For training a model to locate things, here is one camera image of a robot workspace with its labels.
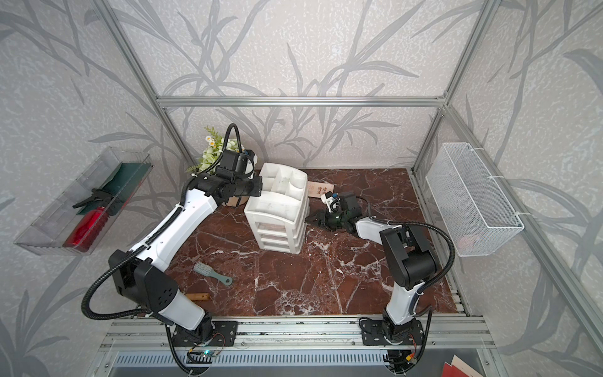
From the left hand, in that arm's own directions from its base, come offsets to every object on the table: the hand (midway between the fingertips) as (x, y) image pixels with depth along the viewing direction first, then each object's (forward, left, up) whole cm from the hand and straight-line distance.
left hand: (260, 183), depth 82 cm
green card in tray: (-8, +42, +6) cm, 43 cm away
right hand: (-6, -17, -15) cm, 23 cm away
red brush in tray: (-25, +37, +10) cm, 46 cm away
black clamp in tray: (-14, +40, +9) cm, 44 cm away
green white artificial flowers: (+13, +18, +6) cm, 23 cm away
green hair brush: (-21, +22, -25) cm, 39 cm away
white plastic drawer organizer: (-13, -8, -1) cm, 16 cm away
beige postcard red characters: (+18, -21, -24) cm, 37 cm away
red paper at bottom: (-51, -60, -24) cm, 82 cm away
